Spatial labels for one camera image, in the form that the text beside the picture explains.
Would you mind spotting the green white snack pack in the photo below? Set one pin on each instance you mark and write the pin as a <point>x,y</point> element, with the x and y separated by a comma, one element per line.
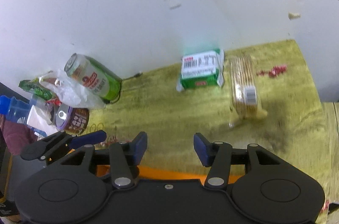
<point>201,69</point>

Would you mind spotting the green snack bag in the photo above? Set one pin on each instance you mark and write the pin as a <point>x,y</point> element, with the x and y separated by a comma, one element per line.
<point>35,88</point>

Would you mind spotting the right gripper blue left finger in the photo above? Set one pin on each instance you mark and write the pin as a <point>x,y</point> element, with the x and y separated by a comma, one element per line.
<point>125,159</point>

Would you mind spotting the Tsingtao beer can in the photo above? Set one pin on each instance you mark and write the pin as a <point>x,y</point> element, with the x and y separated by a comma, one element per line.
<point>93,77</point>

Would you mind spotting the person in purple jacket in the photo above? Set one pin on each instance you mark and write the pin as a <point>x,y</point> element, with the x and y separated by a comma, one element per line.
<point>16,136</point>

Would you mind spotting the orange cardboard tray box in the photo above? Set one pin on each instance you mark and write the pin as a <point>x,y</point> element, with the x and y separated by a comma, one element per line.
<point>152,173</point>

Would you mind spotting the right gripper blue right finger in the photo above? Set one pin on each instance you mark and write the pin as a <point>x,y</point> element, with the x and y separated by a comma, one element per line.
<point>216,156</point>

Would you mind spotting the white plastic bag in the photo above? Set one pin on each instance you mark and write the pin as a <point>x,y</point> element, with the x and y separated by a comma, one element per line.
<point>69,91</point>

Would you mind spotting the clear cracker pack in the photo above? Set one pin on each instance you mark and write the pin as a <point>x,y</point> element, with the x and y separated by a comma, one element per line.
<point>246,103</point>

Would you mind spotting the purple lidded porridge can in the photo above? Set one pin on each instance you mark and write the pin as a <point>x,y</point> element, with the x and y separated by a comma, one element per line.
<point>72,120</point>

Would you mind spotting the blue water bottle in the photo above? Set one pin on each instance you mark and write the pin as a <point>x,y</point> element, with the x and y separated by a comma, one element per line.
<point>14,110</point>

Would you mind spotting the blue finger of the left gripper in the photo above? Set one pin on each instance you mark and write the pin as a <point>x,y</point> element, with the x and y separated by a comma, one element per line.
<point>88,139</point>

